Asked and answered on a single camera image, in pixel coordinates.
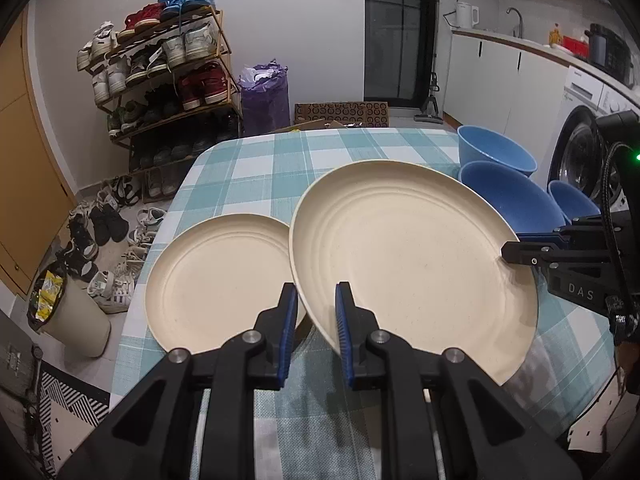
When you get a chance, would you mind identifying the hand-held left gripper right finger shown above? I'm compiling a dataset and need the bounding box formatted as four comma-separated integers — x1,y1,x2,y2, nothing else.
334,281,576,480

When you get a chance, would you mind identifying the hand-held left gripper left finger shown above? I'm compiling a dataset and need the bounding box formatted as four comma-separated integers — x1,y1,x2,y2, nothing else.
57,282,301,480

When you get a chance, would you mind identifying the small cream plate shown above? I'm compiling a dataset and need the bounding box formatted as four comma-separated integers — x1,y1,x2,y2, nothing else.
145,213,307,352

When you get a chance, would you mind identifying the grey stick vacuum cleaner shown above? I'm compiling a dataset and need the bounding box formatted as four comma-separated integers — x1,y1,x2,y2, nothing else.
414,72,443,125

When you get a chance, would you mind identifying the black and white patterned mat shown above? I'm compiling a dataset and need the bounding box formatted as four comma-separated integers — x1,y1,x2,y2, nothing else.
35,360,111,461

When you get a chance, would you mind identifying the white kitchen cabinet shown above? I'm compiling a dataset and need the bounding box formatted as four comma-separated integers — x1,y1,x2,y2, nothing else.
444,29,571,181

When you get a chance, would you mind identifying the teal checked tablecloth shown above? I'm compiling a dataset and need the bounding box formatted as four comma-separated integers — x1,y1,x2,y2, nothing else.
110,128,621,480

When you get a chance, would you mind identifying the purple plastic bag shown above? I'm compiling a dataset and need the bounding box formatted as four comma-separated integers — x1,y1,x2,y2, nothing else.
239,63,292,136

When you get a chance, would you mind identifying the black framed glass door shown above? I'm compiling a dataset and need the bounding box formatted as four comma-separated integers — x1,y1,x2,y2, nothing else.
363,0,438,109

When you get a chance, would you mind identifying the brown patterned doormat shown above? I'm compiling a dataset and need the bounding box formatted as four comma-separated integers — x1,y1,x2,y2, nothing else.
292,101,390,128

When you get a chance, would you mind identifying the large blue bowl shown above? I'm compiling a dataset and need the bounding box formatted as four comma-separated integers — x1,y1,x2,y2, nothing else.
457,125,538,178
459,160,569,237

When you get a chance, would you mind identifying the large cream plate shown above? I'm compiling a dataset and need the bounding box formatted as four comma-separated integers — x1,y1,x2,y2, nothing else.
289,160,540,387

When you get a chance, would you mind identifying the white electric kettle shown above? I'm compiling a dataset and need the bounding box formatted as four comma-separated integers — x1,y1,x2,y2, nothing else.
455,1,480,30

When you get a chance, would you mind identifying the wooden shoe rack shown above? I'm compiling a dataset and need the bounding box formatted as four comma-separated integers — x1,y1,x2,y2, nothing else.
80,7,246,196

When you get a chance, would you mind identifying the orange wooden door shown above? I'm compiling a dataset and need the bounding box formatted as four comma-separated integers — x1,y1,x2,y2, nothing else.
0,10,78,296

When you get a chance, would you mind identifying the shoe rack with shoes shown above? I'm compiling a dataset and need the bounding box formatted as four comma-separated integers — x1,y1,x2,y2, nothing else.
76,0,241,196

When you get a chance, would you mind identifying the black pressure cooker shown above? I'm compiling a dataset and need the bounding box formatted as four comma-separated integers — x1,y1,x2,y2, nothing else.
587,23,632,83

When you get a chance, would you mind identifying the small blue bowl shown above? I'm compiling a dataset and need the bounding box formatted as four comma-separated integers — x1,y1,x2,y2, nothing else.
547,180,601,226

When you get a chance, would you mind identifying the beige trash bin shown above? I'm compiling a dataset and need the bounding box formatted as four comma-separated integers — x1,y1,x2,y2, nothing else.
26,267,112,358

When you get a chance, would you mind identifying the red box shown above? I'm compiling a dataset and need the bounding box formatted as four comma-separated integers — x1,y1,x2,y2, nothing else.
562,35,591,58

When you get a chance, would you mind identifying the scattered pile of shoes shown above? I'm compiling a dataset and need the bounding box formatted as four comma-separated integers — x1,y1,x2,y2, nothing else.
55,175,168,313

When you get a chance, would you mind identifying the white washing machine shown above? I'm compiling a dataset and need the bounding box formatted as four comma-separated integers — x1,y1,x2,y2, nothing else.
547,65,640,211

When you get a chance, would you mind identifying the plain brown cardboard box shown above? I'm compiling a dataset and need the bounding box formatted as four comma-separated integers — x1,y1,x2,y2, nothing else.
270,119,366,135

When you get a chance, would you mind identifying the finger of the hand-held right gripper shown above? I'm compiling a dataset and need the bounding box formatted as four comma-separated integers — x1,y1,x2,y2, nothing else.
518,212,623,251
501,241,613,268

